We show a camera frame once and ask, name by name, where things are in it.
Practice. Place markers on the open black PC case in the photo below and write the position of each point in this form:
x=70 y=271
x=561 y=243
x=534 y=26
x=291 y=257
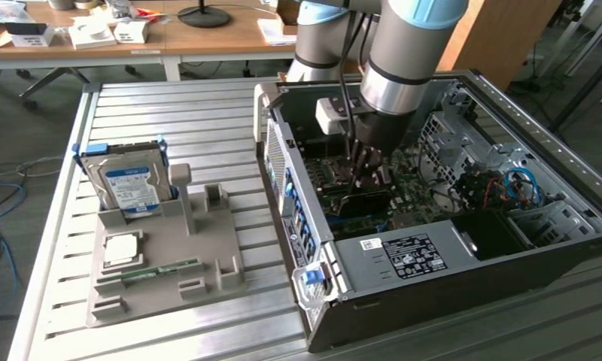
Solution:
x=431 y=308

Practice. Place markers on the grey power supply unit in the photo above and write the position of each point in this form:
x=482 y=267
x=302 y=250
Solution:
x=366 y=263

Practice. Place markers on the hard disk with blue bracket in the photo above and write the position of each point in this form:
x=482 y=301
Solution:
x=129 y=184

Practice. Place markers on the white paper stack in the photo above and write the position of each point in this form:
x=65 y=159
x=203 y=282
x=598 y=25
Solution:
x=275 y=32

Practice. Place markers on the white box with black lid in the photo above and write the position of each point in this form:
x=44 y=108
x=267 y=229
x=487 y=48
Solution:
x=29 y=35

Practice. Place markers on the CPU socket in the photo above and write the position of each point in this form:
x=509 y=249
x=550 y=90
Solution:
x=338 y=169

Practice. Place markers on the green RAM stick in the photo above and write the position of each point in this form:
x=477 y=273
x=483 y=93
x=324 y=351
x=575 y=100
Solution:
x=155 y=270

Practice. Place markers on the green motherboard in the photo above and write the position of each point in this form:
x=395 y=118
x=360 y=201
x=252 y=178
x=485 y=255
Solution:
x=420 y=205

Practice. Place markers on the graphics card with black fan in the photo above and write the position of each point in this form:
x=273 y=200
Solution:
x=363 y=203

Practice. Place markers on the blue case latch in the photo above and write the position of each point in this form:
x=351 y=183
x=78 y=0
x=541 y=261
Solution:
x=310 y=279

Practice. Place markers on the black round lamp base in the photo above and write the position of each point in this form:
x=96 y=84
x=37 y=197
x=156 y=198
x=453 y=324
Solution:
x=203 y=18

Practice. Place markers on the metal disk bay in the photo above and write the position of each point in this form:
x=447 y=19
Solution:
x=546 y=225

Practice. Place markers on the silver CPU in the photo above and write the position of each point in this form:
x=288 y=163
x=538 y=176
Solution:
x=121 y=250

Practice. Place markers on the wooden desk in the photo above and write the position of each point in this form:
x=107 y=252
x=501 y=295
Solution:
x=205 y=41

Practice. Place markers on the flat white box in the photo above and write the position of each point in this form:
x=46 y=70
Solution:
x=92 y=35

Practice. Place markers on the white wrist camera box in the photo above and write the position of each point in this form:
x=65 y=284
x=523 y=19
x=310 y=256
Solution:
x=330 y=114

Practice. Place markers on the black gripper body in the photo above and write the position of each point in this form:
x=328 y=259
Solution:
x=380 y=131

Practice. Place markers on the grey parts rack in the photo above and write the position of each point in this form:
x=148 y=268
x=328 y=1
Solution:
x=171 y=244

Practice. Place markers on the wooden cabinet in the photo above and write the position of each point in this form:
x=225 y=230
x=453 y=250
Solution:
x=506 y=37

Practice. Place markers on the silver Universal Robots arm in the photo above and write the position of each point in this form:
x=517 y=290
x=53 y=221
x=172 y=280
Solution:
x=400 y=49

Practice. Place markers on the small white labelled box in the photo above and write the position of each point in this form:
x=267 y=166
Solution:
x=129 y=33

